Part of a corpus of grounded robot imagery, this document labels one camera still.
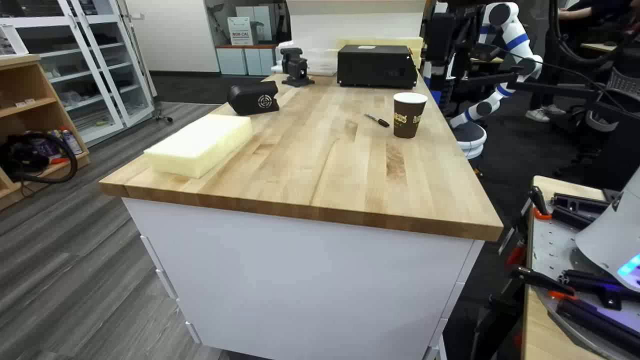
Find black and grey marker pen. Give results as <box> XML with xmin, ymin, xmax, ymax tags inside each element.
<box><xmin>363</xmin><ymin>112</ymin><xmax>393</xmax><ymax>130</ymax></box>

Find brown paper coffee cup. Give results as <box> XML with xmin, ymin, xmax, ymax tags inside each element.
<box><xmin>393</xmin><ymin>91</ymin><xmax>431</xmax><ymax>140</ymax></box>

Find white table base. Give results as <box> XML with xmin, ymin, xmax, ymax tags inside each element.
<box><xmin>122</xmin><ymin>196</ymin><xmax>486</xmax><ymax>360</ymax></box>

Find black box-shaped device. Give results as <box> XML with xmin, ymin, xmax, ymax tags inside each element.
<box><xmin>226</xmin><ymin>80</ymin><xmax>283</xmax><ymax>119</ymax></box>

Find black and white vise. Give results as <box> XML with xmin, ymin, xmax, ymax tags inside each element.
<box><xmin>274</xmin><ymin>41</ymin><xmax>316</xmax><ymax>89</ymax></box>

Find black rectangular appliance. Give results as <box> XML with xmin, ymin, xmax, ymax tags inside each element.
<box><xmin>336</xmin><ymin>42</ymin><xmax>420</xmax><ymax>91</ymax></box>

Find pale yellow foam block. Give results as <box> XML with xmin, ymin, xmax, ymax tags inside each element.
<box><xmin>143</xmin><ymin>112</ymin><xmax>256</xmax><ymax>180</ymax></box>

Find light blue storage bins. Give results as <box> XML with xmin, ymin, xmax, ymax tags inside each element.
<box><xmin>216</xmin><ymin>45</ymin><xmax>277</xmax><ymax>79</ymax></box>

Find white box with print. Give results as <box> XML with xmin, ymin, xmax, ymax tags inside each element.
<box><xmin>226</xmin><ymin>17</ymin><xmax>256</xmax><ymax>49</ymax></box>

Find black equipment stand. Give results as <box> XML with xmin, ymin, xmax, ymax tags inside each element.
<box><xmin>422</xmin><ymin>0</ymin><xmax>483</xmax><ymax>102</ymax></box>

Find white glass door cabinet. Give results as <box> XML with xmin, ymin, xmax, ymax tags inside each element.
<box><xmin>0</xmin><ymin>0</ymin><xmax>126</xmax><ymax>146</ymax></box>
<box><xmin>67</xmin><ymin>0</ymin><xmax>156</xmax><ymax>128</ymax></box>

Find black clamp tool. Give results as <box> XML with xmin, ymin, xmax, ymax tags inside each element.
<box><xmin>546</xmin><ymin>190</ymin><xmax>622</xmax><ymax>232</ymax></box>

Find small wooden side table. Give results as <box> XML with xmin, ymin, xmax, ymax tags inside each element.
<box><xmin>522</xmin><ymin>175</ymin><xmax>640</xmax><ymax>360</ymax></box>

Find grey curved cover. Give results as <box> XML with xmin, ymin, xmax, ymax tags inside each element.
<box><xmin>574</xmin><ymin>166</ymin><xmax>640</xmax><ymax>296</ymax></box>

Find black office chair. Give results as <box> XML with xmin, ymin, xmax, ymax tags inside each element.
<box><xmin>553</xmin><ymin>0</ymin><xmax>640</xmax><ymax>168</ymax></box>

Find small wooden shelf unit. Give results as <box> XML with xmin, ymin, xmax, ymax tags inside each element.
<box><xmin>0</xmin><ymin>55</ymin><xmax>93</xmax><ymax>203</ymax></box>

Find black cable bundle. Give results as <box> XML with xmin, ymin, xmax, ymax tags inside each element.
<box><xmin>0</xmin><ymin>130</ymin><xmax>81</xmax><ymax>187</ymax></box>

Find black tools with orange handles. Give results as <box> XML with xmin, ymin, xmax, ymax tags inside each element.
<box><xmin>512</xmin><ymin>266</ymin><xmax>640</xmax><ymax>356</ymax></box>

